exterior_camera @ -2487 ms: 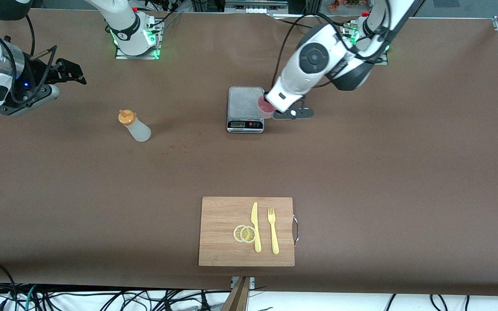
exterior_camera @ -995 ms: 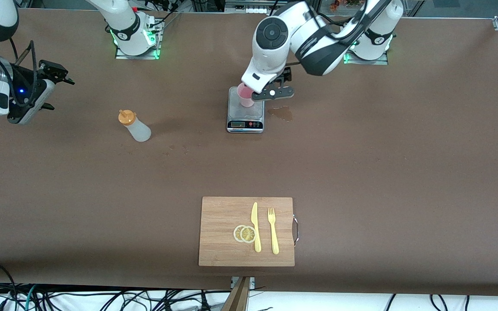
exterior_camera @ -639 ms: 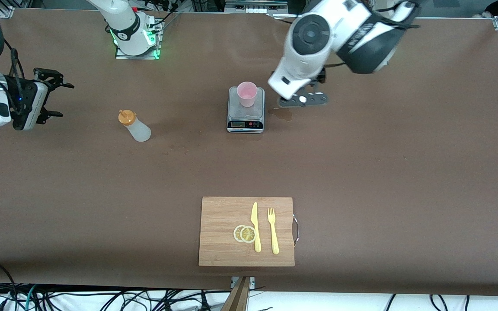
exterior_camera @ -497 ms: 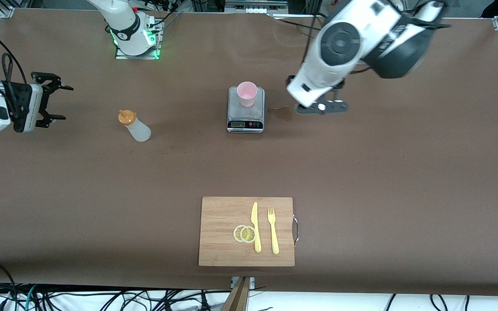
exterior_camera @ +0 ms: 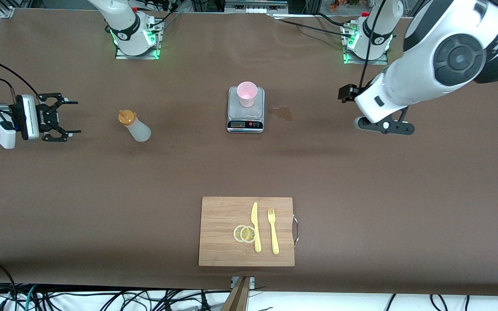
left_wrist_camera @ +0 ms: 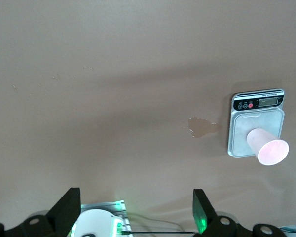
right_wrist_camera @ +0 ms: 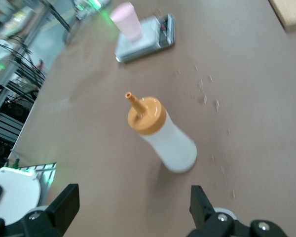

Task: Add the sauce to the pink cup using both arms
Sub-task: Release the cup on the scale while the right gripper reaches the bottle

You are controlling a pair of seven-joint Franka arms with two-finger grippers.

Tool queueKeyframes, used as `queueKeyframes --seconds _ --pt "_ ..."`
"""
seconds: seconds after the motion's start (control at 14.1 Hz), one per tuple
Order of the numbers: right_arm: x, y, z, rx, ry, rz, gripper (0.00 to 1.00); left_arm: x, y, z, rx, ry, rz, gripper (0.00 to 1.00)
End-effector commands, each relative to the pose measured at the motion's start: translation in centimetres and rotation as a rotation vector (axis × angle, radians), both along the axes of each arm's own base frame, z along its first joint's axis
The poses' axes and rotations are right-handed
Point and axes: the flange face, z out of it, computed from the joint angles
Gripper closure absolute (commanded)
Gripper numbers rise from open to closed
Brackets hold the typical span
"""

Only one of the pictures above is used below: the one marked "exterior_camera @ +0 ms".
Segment silver digital kitchen scale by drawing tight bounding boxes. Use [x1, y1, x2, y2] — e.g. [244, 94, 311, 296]
[227, 86, 265, 134]

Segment white power strip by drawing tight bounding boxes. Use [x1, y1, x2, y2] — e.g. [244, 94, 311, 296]
[225, 0, 288, 14]

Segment black base power cable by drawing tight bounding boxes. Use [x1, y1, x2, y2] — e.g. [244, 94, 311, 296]
[147, 0, 182, 35]
[271, 13, 355, 39]

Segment yellow plastic fork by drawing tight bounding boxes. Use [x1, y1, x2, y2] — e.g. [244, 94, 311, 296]
[268, 207, 280, 255]

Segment teal floor cable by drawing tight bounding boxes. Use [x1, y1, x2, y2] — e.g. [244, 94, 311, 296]
[23, 284, 38, 311]

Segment pink plastic cup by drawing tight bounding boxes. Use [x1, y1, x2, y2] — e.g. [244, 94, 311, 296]
[237, 82, 258, 108]

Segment translucent orange-capped sauce bottle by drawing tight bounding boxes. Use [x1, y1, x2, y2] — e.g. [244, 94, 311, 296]
[118, 109, 152, 143]

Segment wooden post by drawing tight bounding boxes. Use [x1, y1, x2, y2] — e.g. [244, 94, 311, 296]
[221, 276, 252, 311]

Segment yellow plastic knife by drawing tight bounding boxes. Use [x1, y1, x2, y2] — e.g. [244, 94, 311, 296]
[251, 202, 262, 253]

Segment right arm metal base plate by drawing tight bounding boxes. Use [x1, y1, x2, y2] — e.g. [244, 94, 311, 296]
[115, 17, 162, 60]

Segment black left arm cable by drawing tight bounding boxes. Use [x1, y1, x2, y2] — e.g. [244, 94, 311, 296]
[358, 0, 389, 89]

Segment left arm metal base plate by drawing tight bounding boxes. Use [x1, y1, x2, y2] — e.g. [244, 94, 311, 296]
[343, 22, 389, 65]

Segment small metal bracket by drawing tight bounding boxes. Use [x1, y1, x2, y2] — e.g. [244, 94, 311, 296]
[230, 276, 255, 290]

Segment bamboo cutting board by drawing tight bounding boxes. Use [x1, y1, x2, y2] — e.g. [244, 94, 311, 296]
[198, 197, 299, 267]

